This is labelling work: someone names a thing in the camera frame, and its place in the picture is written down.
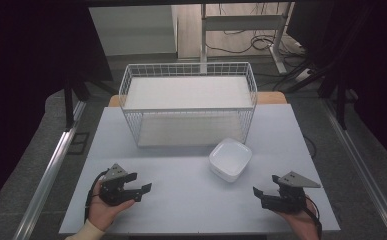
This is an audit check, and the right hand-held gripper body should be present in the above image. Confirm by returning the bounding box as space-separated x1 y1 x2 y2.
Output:
260 171 322 214

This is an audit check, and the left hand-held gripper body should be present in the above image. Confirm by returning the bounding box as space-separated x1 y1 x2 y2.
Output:
98 163 142 207

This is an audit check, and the white square bowl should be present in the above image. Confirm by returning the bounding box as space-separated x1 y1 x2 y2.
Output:
208 137 253 183

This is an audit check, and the white wire shelf rack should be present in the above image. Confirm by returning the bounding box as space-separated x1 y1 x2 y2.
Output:
118 61 258 148

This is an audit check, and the person's left hand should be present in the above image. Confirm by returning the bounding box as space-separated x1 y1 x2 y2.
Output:
87 179 136 232

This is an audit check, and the person's right hand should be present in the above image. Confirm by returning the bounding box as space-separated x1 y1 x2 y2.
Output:
275 201 321 240

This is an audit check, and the wooden table under white top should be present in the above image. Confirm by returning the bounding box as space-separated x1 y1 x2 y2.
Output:
108 91 288 108

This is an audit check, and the black metal stand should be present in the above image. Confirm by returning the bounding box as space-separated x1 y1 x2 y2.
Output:
316 63 350 131
62 74 94 132

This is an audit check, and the white power strip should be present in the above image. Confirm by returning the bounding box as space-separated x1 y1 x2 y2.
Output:
295 67 313 83

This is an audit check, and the white board panel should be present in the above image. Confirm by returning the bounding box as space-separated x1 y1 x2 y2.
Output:
88 5 179 57

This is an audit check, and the black curtain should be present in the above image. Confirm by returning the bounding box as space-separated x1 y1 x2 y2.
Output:
285 0 387 164
0 0 114 216

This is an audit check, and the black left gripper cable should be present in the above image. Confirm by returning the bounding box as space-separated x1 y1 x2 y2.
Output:
83 168 111 224

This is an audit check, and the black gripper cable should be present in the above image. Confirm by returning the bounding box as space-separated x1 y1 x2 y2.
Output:
301 195 323 240
83 168 111 224

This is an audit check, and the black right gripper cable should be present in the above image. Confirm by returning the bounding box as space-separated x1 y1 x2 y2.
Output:
301 195 323 240

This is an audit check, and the thin black floor cable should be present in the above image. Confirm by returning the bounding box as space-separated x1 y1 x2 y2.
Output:
302 134 317 160

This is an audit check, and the dark square floor frame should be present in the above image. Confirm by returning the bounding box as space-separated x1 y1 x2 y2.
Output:
67 131 91 156

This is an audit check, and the silver metal floor rail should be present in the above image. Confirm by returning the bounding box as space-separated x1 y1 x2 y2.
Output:
320 99 387 240
12 99 88 240

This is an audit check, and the black coiled floor cable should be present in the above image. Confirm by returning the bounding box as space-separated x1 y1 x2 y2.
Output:
204 30 279 55

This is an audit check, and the white metal desk frame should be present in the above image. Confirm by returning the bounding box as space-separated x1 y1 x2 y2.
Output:
199 2 296 75

